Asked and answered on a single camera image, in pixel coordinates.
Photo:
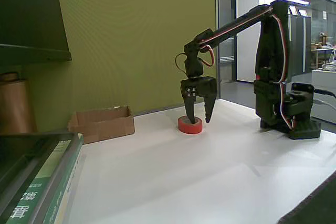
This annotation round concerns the white ceiling light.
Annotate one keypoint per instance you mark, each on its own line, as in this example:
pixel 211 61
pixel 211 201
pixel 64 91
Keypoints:
pixel 296 0

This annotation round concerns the red tape roll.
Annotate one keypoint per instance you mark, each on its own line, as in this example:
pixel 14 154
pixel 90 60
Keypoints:
pixel 190 128

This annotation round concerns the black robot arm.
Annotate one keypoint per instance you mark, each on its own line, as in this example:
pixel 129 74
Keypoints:
pixel 236 28

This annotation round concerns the white background desk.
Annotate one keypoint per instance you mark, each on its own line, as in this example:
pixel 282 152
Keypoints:
pixel 325 79

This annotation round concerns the open cardboard box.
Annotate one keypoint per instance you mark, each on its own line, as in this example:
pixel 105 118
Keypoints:
pixel 105 127

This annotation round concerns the grey partition frame post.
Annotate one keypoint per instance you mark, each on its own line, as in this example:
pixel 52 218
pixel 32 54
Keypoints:
pixel 218 56

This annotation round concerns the green partition panel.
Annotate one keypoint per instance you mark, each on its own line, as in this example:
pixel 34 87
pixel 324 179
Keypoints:
pixel 105 37

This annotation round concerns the large brown paper roll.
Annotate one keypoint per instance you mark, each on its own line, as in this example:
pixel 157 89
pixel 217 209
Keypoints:
pixel 15 106

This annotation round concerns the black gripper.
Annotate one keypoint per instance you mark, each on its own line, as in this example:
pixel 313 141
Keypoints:
pixel 202 86

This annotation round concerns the dark green shelf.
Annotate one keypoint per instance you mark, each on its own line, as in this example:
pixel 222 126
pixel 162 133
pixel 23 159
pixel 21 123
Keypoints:
pixel 26 11

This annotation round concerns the white paper sign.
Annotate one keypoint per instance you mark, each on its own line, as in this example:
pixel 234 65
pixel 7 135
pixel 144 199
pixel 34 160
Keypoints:
pixel 325 15

